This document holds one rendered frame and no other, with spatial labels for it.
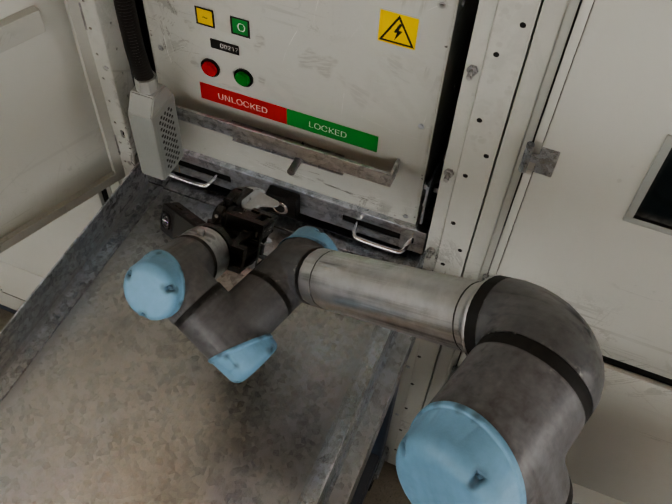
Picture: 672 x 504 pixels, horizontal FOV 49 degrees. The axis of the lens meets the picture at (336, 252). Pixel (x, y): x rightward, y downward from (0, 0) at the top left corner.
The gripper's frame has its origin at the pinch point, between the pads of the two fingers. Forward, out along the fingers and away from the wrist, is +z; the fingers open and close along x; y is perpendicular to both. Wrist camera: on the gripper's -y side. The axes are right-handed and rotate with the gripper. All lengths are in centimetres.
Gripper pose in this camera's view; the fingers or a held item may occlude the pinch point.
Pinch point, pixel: (252, 206)
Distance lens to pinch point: 119.4
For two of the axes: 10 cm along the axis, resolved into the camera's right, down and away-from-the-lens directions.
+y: 9.3, 3.2, -2.0
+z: 3.1, -3.2, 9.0
